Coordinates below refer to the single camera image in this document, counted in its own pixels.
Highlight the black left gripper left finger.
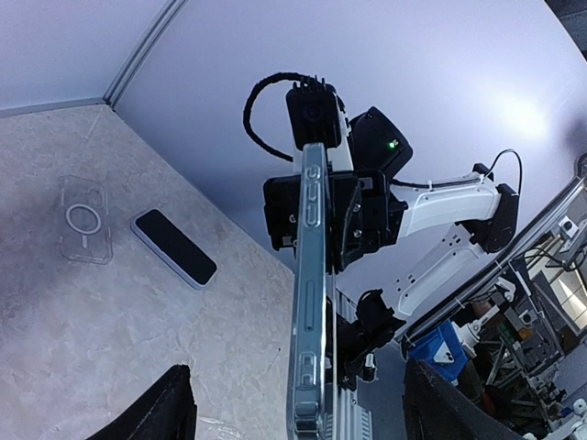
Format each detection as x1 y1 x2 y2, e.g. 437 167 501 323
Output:
89 364 197 440

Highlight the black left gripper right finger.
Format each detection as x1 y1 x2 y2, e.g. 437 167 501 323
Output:
403 359 537 439

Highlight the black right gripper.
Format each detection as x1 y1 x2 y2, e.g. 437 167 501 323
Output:
261 170 407 274

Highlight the lilac phone case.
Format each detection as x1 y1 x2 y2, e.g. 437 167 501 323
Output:
130 208 218 292

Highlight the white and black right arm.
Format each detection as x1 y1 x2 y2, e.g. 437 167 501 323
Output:
263 108 519 388

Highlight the blue plastic box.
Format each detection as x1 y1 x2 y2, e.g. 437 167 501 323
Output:
409 321 468 385

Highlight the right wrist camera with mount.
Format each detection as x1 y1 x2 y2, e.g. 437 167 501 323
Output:
242 72 354 171

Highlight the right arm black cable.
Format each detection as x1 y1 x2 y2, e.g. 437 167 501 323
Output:
389 148 524 193

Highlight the right aluminium frame post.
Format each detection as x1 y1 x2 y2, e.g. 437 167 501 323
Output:
103 0 188 109

